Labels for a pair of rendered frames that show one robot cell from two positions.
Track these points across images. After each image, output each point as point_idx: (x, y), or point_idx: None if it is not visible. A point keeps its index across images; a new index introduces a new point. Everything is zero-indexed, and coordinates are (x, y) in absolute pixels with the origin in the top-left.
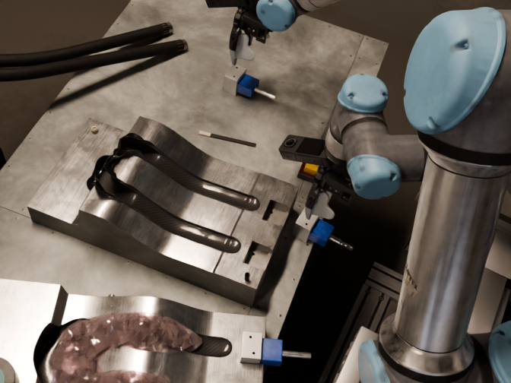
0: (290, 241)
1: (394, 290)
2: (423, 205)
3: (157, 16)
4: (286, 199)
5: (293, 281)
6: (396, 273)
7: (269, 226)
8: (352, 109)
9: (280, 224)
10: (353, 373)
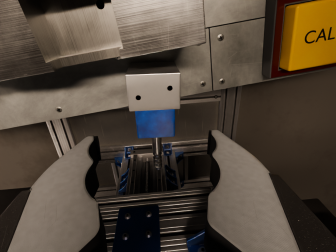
0: (117, 67)
1: (226, 101)
2: None
3: None
4: (140, 30)
5: (56, 111)
6: (239, 97)
7: (19, 35)
8: None
9: (73, 56)
10: None
